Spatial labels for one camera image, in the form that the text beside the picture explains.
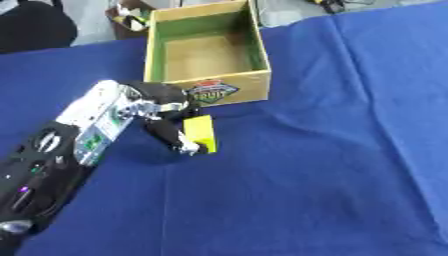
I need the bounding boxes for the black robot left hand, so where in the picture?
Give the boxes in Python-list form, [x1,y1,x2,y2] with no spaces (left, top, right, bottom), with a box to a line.
[117,80,210,157]

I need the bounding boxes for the yellow rectangular block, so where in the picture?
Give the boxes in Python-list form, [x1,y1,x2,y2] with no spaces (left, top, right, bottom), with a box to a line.
[182,114,219,154]

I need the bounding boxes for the tan cardboard box green inside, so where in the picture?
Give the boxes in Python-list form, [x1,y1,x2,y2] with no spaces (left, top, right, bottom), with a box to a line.
[141,0,273,108]

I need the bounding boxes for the brown open box with items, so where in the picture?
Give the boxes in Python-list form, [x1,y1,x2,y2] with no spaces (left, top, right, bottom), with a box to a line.
[105,0,158,41]

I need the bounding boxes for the black chair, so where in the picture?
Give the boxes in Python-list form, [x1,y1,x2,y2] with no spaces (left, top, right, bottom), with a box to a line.
[0,0,79,55]

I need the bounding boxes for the black cables on floor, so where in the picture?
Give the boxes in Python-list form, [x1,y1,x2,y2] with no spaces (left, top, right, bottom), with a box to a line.
[306,0,375,15]

